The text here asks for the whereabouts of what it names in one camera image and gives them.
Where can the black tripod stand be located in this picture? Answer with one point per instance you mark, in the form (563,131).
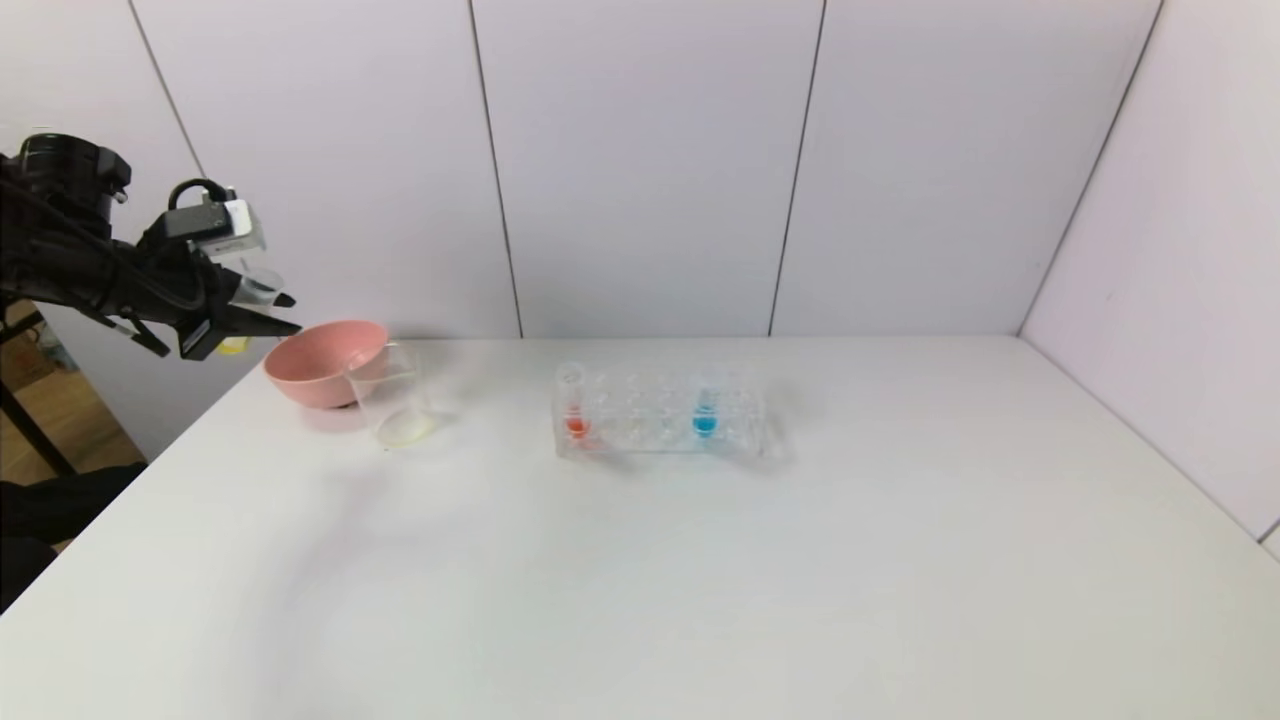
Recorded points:
(25,425)

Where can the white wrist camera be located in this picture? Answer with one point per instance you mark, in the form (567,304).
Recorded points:
(225,225)

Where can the black and orange left arm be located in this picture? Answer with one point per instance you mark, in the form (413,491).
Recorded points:
(60,250)

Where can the clear glass beaker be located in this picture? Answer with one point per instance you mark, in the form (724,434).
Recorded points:
(400,420)

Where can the red pigment test tube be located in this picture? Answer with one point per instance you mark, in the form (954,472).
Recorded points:
(576,425)

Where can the pink bowl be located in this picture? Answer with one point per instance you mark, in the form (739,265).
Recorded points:
(310,370)

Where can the clear plastic test tube rack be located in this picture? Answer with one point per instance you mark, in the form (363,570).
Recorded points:
(650,425)

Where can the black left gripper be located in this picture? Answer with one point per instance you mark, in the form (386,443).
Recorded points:
(203,327)

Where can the blue pigment test tube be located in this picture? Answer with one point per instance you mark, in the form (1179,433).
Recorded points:
(705,423)

